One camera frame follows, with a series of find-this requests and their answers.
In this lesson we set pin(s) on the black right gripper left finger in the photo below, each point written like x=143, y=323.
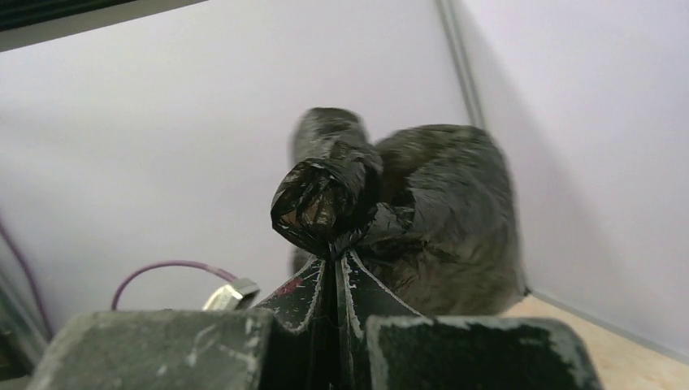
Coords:
x=273, y=345

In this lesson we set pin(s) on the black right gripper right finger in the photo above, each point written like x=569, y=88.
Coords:
x=385, y=344

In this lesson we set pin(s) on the black plastic trash bag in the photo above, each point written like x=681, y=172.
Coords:
x=430, y=210

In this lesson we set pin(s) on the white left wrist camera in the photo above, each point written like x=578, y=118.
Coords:
x=236, y=295

